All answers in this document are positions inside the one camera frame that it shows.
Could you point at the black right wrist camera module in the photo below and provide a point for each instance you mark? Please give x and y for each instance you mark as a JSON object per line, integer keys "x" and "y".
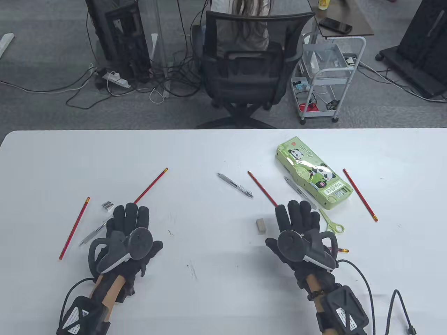
{"x": 344, "y": 310}

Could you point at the clear plastic ballpoint pen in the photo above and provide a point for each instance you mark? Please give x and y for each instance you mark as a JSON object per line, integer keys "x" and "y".
{"x": 297, "y": 190}
{"x": 91, "y": 236}
{"x": 234, "y": 185}

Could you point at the black computer tower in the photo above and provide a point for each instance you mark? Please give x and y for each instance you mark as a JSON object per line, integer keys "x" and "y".
{"x": 122, "y": 42}

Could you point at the green multifunction pencil case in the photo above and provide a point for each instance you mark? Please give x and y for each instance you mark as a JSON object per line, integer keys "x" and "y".
{"x": 314, "y": 171}

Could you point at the yellow cup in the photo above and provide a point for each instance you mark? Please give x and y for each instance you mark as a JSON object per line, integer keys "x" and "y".
{"x": 323, "y": 4}

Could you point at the small red object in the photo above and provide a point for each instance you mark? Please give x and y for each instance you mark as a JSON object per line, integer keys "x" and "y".
{"x": 309, "y": 107}

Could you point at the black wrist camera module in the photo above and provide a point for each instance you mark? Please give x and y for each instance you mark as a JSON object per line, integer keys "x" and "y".
{"x": 80, "y": 314}
{"x": 344, "y": 310}

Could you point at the black mesh office chair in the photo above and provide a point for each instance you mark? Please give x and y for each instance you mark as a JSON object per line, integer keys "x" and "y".
{"x": 244, "y": 83}

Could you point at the grey white hand controller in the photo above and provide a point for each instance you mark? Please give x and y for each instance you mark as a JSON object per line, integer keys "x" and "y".
{"x": 291, "y": 244}
{"x": 139, "y": 242}

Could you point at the white flat bar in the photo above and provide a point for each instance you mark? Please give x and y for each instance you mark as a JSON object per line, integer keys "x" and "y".
{"x": 6, "y": 42}

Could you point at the person's left hand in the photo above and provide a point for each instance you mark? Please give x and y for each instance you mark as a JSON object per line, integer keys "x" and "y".
{"x": 131, "y": 214}

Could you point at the black wheeled stand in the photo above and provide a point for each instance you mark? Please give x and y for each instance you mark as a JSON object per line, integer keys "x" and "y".
{"x": 422, "y": 42}

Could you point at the white utility cart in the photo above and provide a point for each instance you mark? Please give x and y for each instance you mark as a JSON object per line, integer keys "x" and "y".
{"x": 328, "y": 72}

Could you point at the person's right hand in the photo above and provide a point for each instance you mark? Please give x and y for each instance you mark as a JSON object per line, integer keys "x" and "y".
{"x": 297, "y": 214}

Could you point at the brown side table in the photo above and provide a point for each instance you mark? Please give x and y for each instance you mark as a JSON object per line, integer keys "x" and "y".
{"x": 349, "y": 14}

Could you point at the beige rubber eraser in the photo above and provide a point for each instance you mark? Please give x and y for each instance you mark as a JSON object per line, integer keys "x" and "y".
{"x": 261, "y": 225}

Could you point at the white power adapter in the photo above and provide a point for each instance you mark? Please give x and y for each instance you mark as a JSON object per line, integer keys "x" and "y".
{"x": 350, "y": 61}

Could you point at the black left wrist camera module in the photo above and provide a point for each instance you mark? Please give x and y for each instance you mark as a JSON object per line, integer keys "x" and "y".
{"x": 80, "y": 314}

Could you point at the small metal pencil sharpener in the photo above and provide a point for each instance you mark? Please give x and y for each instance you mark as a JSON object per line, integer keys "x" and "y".
{"x": 108, "y": 206}

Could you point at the white power strip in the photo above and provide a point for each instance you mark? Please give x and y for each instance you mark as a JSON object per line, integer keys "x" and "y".
{"x": 117, "y": 79}

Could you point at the red wooden pencil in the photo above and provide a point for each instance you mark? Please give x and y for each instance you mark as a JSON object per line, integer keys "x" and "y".
{"x": 151, "y": 185}
{"x": 74, "y": 228}
{"x": 360, "y": 195}
{"x": 342, "y": 250}
{"x": 262, "y": 188}

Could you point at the small green scissors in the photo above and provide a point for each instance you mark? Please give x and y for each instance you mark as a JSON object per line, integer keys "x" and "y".
{"x": 324, "y": 215}

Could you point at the black smartphone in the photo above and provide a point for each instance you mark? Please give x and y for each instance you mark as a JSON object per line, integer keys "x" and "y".
{"x": 335, "y": 25}

